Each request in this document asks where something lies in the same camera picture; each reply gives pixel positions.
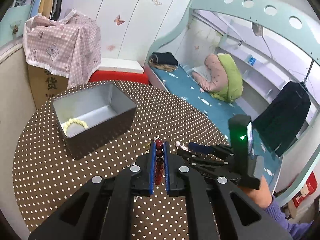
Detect purple sleeve forearm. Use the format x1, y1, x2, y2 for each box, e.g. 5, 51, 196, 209
264, 196, 313, 240

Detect beige butterfly wall sticker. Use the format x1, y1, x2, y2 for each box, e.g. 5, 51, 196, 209
152, 0, 162, 6

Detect brown polka dot tablecloth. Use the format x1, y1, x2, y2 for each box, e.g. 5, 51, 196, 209
12, 81, 223, 231

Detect dark folded clothes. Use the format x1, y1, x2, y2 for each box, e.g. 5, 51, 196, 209
148, 52, 178, 72

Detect pink checkered cloth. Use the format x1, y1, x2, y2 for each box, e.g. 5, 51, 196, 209
22, 9, 101, 89

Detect pink butterfly wall sticker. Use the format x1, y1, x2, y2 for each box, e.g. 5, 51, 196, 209
114, 15, 125, 26

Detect dark red bead bracelet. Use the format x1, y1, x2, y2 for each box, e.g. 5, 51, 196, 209
154, 139, 165, 186

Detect grey metal tin box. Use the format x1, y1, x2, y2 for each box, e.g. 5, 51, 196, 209
52, 83, 137, 160

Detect red printed box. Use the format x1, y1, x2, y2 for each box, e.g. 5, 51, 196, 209
292, 172, 318, 208

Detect pink white bow hair clip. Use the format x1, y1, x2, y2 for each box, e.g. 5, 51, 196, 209
175, 141, 189, 151

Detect person's right hand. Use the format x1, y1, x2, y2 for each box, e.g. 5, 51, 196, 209
238, 176, 273, 209

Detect brown cardboard box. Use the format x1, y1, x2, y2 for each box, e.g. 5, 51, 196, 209
28, 65, 68, 108

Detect mint green bed frame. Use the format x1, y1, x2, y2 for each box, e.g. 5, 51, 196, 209
143, 0, 320, 208

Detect pink green body pillow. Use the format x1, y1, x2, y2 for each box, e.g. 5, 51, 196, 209
191, 53, 243, 103

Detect dark hanging jacket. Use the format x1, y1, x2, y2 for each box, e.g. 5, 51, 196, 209
253, 81, 311, 157

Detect teal bed mattress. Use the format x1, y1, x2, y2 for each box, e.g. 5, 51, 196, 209
145, 66, 282, 191

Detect red white storage bench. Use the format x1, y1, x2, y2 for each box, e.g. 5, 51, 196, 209
89, 58, 149, 85

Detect pale green bead bracelet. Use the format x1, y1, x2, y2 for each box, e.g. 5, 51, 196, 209
61, 117, 89, 136

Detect beige cabinet with handles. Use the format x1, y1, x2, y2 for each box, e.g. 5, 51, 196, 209
1, 38, 35, 239

